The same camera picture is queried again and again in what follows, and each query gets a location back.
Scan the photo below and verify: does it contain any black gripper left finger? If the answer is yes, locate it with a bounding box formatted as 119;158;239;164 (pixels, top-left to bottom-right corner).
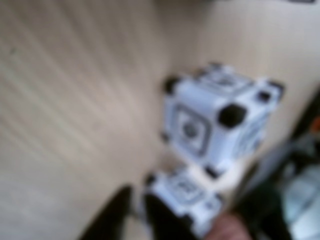
76;185;133;240

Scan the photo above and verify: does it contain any white cube with chevron glyph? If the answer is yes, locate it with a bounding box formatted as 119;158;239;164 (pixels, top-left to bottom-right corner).
159;61;286;181

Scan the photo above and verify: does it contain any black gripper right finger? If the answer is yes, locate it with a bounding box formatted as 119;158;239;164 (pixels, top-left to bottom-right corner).
144;193;200;240

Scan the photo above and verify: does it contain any white cube with angular glyph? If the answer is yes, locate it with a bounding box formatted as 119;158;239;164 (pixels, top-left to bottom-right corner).
144;169;225;240

